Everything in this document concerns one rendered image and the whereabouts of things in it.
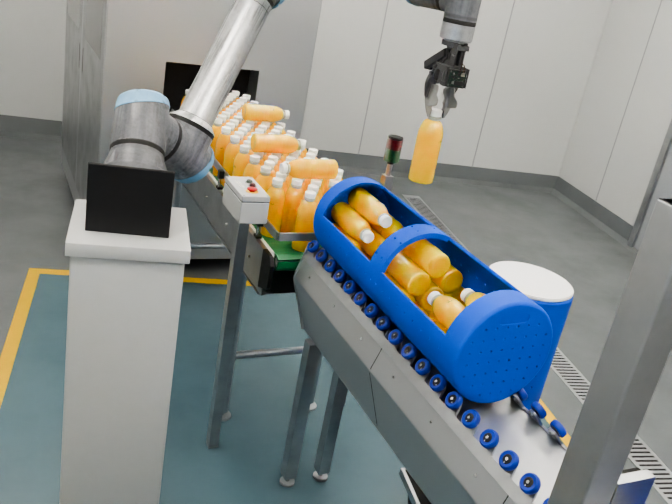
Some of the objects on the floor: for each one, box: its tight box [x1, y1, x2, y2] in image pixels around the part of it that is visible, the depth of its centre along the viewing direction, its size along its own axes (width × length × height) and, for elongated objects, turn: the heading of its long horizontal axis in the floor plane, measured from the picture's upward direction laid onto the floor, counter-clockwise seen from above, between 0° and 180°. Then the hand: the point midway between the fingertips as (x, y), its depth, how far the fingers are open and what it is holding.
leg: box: [313, 371, 347, 482], centre depth 281 cm, size 6×6×63 cm
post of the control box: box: [206, 221, 249, 449], centre depth 280 cm, size 4×4×100 cm
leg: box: [279, 338, 320, 487], centre depth 275 cm, size 6×6×63 cm
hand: (435, 112), depth 212 cm, fingers closed on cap, 4 cm apart
